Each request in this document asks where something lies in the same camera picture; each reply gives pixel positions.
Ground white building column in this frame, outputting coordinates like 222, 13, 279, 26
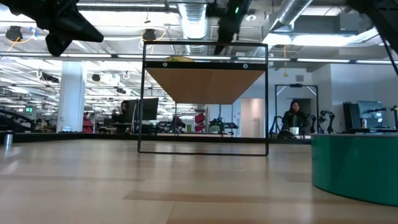
57, 60, 87, 134

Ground grey computer monitor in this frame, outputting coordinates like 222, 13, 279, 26
356, 100, 384, 121

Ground person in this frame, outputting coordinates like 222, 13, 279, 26
111, 100, 131, 124
281, 99, 309, 131

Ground yellow hanging cord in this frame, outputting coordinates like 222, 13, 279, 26
282, 45, 289, 78

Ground black background gantry frame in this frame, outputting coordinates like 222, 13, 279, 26
274, 83, 320, 138

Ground short dark green can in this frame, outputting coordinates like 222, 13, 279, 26
310, 133, 398, 208

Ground black computer monitor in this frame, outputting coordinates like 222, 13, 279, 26
133, 97, 160, 121

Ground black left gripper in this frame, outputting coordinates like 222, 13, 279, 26
0, 0, 104, 57

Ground long ceiling light strip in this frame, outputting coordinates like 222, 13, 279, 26
0, 52, 398, 65

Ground ribbed silver ceiling duct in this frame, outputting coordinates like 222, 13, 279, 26
177, 0, 213, 56

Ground slanted silver ceiling duct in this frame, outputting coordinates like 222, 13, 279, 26
269, 0, 315, 34

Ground black aluminium table frame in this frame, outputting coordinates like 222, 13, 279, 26
0, 132, 312, 146

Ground small grey metal cylinder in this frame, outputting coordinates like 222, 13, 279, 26
2, 130, 15, 151

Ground dark computer monitor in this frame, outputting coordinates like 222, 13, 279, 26
342, 101, 358, 130

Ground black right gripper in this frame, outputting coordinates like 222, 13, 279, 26
205, 0, 252, 55

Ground yellow and green label can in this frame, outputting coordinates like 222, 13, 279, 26
164, 55, 195, 63

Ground dark background desk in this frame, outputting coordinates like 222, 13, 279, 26
341, 127, 398, 135

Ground black frame wooden shelf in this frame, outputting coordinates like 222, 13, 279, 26
137, 41, 270, 157

